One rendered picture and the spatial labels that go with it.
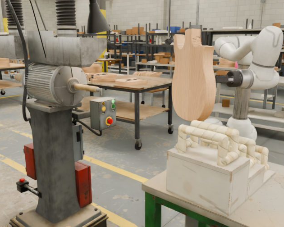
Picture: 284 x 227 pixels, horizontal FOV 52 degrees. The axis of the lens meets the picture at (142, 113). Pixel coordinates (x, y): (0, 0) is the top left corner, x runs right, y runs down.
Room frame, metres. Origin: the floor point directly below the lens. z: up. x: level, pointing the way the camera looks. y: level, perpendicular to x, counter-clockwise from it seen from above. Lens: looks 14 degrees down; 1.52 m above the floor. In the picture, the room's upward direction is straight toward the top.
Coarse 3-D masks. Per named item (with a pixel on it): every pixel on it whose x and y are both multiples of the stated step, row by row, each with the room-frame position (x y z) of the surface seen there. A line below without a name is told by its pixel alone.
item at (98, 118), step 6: (90, 102) 1.92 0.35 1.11; (96, 102) 1.88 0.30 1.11; (108, 102) 1.93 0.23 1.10; (114, 102) 1.97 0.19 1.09; (90, 108) 1.92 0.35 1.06; (96, 108) 1.88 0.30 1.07; (108, 108) 1.92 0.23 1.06; (114, 108) 1.96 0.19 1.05; (90, 114) 1.92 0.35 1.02; (96, 114) 1.88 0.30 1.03; (102, 114) 1.88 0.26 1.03; (108, 114) 1.92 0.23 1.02; (114, 114) 1.97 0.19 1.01; (78, 120) 1.97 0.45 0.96; (96, 120) 1.88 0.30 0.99; (102, 120) 1.88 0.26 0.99; (114, 120) 1.96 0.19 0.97; (96, 126) 1.88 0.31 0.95; (102, 126) 1.88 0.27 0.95; (108, 126) 1.92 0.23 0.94; (96, 132) 1.94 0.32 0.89
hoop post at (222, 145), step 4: (220, 144) 0.92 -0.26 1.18; (224, 144) 0.91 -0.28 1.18; (220, 148) 0.91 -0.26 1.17; (224, 148) 0.91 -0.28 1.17; (220, 152) 0.91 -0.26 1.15; (224, 152) 0.91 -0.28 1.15; (220, 156) 0.91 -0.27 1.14; (224, 156) 0.91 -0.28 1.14; (220, 160) 0.91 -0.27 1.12; (220, 164) 0.91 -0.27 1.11
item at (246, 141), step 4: (228, 136) 1.16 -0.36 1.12; (240, 136) 1.14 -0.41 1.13; (228, 140) 1.16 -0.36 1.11; (240, 140) 1.12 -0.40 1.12; (244, 140) 1.11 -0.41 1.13; (248, 140) 1.10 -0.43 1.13; (252, 140) 1.10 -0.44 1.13; (244, 144) 1.11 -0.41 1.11; (248, 144) 1.09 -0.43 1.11; (252, 144) 1.09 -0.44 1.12
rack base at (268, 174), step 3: (267, 171) 1.21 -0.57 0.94; (270, 171) 1.21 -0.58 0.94; (273, 171) 1.21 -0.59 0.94; (264, 174) 1.18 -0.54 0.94; (267, 174) 1.18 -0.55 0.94; (270, 174) 1.18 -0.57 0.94; (273, 174) 1.18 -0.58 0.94; (264, 177) 1.15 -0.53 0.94; (267, 177) 1.15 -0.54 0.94; (270, 177) 1.16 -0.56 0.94; (264, 180) 1.12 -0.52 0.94; (267, 180) 1.13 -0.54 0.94; (264, 183) 1.11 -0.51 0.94
